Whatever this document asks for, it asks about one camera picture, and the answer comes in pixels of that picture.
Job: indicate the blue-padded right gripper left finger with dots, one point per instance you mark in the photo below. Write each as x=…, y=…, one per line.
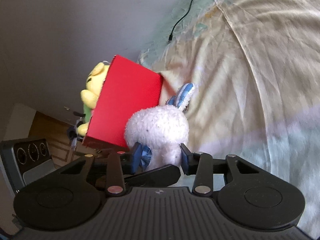
x=121, y=170

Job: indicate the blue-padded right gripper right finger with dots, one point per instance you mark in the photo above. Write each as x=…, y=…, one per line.
x=200, y=165

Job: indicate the white fluffy bunny plush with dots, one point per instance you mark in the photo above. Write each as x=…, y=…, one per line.
x=160, y=130

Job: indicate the yellow tiger plush pink shirt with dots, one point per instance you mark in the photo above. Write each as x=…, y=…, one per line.
x=91, y=93

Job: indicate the red cardboard box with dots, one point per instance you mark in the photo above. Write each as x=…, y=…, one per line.
x=128, y=88

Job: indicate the green plush toy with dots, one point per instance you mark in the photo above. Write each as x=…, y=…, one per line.
x=85, y=114

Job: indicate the black device with dials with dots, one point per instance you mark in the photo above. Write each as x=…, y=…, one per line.
x=24, y=161

